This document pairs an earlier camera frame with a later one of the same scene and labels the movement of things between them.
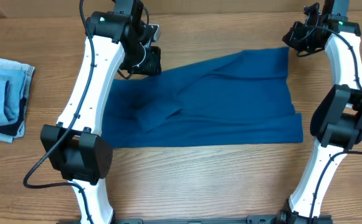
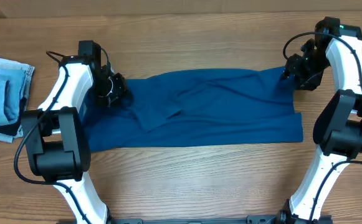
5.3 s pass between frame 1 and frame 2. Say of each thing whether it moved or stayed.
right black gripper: moved
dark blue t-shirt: moved
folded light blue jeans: stayed
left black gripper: moved
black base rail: stayed
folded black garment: stayed
